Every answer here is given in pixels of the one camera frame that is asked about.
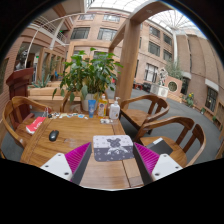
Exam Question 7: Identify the wooden armchair near right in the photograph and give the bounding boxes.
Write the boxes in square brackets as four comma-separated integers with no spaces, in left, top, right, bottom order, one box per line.
[134,116,206,167]

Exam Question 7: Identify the wooden planter box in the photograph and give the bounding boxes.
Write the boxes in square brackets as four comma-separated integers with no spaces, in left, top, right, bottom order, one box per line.
[28,81,81,112]

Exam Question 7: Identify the wooden pillar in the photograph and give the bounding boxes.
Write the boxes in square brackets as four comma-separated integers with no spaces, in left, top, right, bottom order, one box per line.
[109,0,171,100]

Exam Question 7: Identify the black computer mouse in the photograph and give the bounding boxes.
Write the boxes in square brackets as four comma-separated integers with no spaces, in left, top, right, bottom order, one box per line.
[49,130,59,142]

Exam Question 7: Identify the red and white box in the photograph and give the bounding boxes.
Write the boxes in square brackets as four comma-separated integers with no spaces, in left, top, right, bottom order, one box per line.
[26,117,45,135]

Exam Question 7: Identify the wooden armchair left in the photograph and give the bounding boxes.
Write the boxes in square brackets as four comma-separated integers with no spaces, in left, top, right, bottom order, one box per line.
[2,96,52,148]

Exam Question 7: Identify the dark laptop on chair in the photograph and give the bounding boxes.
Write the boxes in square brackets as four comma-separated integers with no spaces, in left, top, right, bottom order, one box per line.
[147,138,173,155]

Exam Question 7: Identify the green potted plant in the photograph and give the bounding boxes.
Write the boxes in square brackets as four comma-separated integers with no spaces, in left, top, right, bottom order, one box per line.
[52,50,122,112]

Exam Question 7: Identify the white pump bottle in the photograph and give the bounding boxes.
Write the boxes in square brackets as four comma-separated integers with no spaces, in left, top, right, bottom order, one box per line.
[109,97,120,120]

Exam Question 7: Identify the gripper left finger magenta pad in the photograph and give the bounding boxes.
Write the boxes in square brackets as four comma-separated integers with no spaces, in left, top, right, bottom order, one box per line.
[41,143,92,185]

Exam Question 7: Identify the yellow liquid bottle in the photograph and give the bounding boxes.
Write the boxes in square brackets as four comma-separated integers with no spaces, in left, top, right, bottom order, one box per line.
[97,95,108,118]

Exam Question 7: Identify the grey dog-print mouse pad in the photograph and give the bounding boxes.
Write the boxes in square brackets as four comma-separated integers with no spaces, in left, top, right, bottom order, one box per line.
[93,135,134,162]

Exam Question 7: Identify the blue tube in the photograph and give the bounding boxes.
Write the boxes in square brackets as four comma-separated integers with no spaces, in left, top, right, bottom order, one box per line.
[88,100,96,118]

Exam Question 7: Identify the wooden armchair far right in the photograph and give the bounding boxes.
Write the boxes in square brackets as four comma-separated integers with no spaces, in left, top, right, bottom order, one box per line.
[120,95,170,130]

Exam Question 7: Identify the white stone statue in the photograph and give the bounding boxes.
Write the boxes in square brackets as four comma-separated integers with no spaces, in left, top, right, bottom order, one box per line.
[158,68,168,86]

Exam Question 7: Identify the wooden armchair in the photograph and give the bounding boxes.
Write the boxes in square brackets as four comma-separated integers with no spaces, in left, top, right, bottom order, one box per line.
[120,95,170,130]
[2,96,52,148]
[134,116,206,167]

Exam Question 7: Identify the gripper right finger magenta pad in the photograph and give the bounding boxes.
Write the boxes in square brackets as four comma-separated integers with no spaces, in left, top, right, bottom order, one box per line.
[133,143,182,182]

